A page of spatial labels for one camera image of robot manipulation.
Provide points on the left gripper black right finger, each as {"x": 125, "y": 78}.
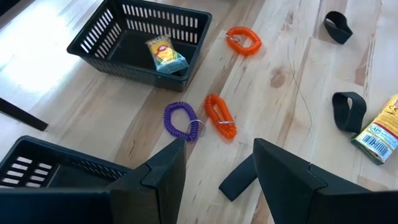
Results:
{"x": 295, "y": 193}

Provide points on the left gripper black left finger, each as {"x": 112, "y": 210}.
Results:
{"x": 161, "y": 193}

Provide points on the black wide rubber band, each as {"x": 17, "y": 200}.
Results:
{"x": 340, "y": 34}
{"x": 237, "y": 180}
{"x": 359, "y": 115}

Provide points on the purple spiral coil wristband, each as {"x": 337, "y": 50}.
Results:
{"x": 168, "y": 119}

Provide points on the orange spiral coil wristband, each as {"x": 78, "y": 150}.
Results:
{"x": 211, "y": 112}
{"x": 258, "y": 43}

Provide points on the yellow crayon box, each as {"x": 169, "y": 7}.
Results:
{"x": 379, "y": 133}
{"x": 164, "y": 54}

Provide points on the black slatted plastic basket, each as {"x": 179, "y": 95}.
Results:
{"x": 133, "y": 46}
{"x": 81, "y": 179}

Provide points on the wooden shelf black metal legs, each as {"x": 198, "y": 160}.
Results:
{"x": 21, "y": 113}

